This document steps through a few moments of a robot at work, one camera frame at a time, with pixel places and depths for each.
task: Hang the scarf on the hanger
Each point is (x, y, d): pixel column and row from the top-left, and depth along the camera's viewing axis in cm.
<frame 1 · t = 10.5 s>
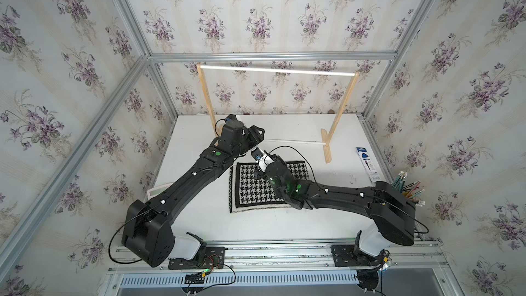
left hand: (265, 135, 78), fingers open
right hand: (267, 152, 79), fingers closed
black white houndstooth scarf: (248, 193, 90), on the table
white blue flat box: (368, 164, 100), point 2 cm above the table
yellow pencil cup: (411, 191, 78), point 14 cm above the table

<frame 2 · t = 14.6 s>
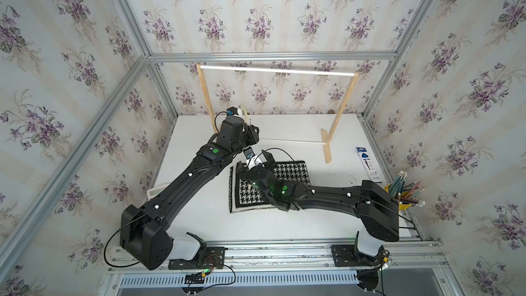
left hand: (260, 132, 77), fingers open
right hand: (252, 158, 78), fingers open
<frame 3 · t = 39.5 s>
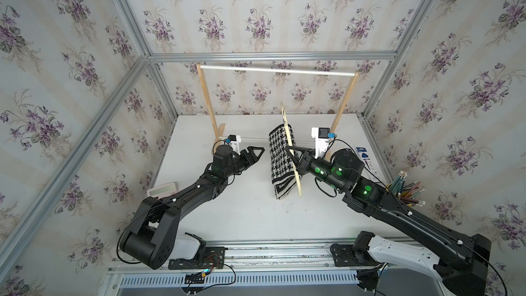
left hand: (265, 155, 81), fingers open
right hand: (289, 148, 63), fingers closed
black white houndstooth scarf: (283, 175, 73), point 22 cm above the table
the other named things where they were.

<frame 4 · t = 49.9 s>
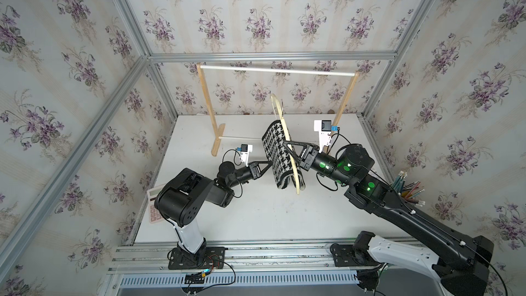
left hand: (275, 169, 80), fingers closed
right hand: (287, 144, 58), fingers closed
